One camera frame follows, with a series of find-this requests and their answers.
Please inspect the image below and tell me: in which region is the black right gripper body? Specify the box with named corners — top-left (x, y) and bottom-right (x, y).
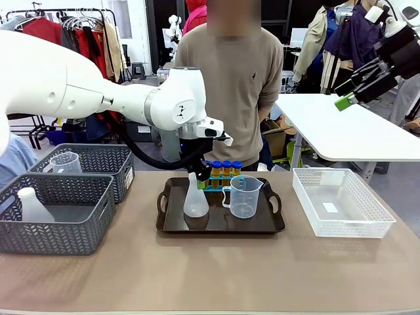
top-left (373, 24), bottom-right (420, 79)

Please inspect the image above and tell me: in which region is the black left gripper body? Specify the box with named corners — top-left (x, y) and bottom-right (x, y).
top-left (186, 156), bottom-right (213, 181)

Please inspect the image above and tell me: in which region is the white plastic conical flask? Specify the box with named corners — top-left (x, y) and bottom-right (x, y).
top-left (16, 186), bottom-right (55, 223)
top-left (182, 171), bottom-right (210, 219)

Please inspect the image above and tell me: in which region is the clear plastic measuring beaker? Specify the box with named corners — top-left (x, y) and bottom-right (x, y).
top-left (222, 175), bottom-right (263, 219)
top-left (49, 152), bottom-right (83, 174)

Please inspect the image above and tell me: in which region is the blue test tube rack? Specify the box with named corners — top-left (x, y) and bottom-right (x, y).
top-left (201, 175), bottom-right (246, 194)

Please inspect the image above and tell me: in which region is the person in grey trousers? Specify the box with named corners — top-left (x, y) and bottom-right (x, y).
top-left (388, 74), bottom-right (420, 135)

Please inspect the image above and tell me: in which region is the person in navy jacket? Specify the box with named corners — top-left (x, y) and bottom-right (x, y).
top-left (323, 0), bottom-right (387, 96)

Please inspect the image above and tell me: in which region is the crouching person in grey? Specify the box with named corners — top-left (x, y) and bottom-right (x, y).
top-left (156, 128), bottom-right (182, 163)

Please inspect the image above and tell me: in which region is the dark brown serving tray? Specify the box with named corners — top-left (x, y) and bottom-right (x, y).
top-left (156, 177), bottom-right (285, 234)

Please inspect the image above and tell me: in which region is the white background table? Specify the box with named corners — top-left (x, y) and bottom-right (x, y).
top-left (274, 93), bottom-right (420, 180)

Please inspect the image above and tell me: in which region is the person in beige coat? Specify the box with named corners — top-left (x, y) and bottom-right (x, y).
top-left (293, 0), bottom-right (341, 95)

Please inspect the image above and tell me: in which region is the grey storage bin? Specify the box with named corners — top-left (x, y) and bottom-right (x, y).
top-left (123, 118), bottom-right (156, 143)

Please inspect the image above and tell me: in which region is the grey woven basket with label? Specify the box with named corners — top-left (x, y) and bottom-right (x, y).
top-left (28, 143), bottom-right (135, 205)

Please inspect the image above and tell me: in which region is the white laptop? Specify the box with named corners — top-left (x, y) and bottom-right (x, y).
top-left (289, 27), bottom-right (310, 49)

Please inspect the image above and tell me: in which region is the brown cardboard box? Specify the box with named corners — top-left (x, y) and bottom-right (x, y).
top-left (262, 118), bottom-right (298, 159)

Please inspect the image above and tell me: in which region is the person in beige sweater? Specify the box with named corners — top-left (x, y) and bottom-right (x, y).
top-left (175, 0), bottom-right (285, 172)

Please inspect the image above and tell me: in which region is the black step stool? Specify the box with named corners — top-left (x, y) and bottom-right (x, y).
top-left (131, 62), bottom-right (147, 79)

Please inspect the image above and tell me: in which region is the white perforated plastic basket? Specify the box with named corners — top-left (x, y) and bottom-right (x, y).
top-left (291, 167), bottom-right (396, 239)

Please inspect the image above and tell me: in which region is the beige hanging garment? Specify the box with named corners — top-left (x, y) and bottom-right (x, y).
top-left (103, 21), bottom-right (128, 83)

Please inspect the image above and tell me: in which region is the person in red hoodie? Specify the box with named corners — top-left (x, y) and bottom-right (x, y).
top-left (182, 0), bottom-right (209, 35)

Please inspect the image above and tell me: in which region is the large grey woven basket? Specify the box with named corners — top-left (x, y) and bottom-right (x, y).
top-left (0, 173), bottom-right (116, 256)

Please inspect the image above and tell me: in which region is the red pleated hanging dress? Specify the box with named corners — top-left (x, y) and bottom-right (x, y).
top-left (75, 28), bottom-right (125, 131)

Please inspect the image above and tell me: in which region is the black hanging jacket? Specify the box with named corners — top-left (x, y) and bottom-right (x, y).
top-left (60, 25), bottom-right (81, 55)

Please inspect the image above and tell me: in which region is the person in blue shirt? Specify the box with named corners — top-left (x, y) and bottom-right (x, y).
top-left (0, 133), bottom-right (39, 190)

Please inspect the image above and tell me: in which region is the black clothes rack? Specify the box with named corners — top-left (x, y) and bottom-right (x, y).
top-left (5, 8), bottom-right (121, 150)

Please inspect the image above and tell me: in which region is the grey hanging garment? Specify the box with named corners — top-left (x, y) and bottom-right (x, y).
top-left (0, 14), bottom-right (26, 32)

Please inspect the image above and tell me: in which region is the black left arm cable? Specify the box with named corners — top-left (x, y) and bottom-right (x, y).
top-left (108, 111), bottom-right (214, 172)

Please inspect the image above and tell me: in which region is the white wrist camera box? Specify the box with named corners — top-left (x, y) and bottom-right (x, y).
top-left (364, 4), bottom-right (385, 24)

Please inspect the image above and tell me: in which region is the green cart frame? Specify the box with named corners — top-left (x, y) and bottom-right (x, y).
top-left (271, 140), bottom-right (313, 167)

